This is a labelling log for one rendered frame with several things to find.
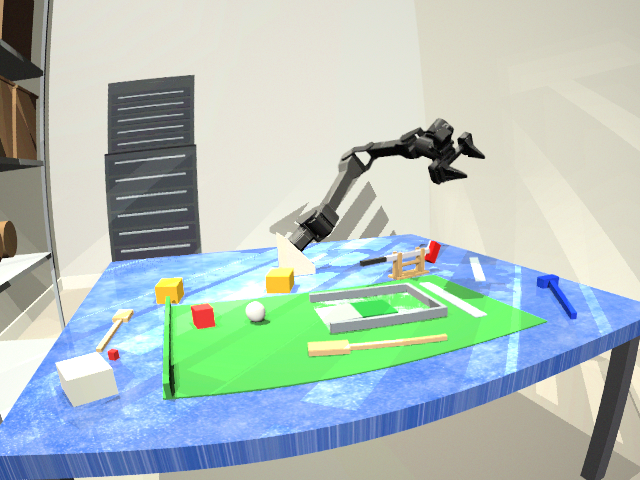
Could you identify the green flat mat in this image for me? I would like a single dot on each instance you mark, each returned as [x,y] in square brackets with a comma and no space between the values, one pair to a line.
[238,355]

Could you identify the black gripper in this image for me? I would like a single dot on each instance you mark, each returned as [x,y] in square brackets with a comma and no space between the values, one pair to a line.
[439,170]

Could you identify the white ball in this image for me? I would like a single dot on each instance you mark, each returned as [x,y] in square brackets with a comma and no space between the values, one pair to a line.
[255,311]

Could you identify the white flat bar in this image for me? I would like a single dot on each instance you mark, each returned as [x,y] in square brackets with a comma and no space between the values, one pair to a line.
[478,273]
[475,312]

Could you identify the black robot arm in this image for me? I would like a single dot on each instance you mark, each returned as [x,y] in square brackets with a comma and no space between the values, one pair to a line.
[322,219]

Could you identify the yellow cube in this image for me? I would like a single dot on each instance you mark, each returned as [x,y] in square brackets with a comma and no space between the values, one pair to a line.
[172,287]
[280,280]

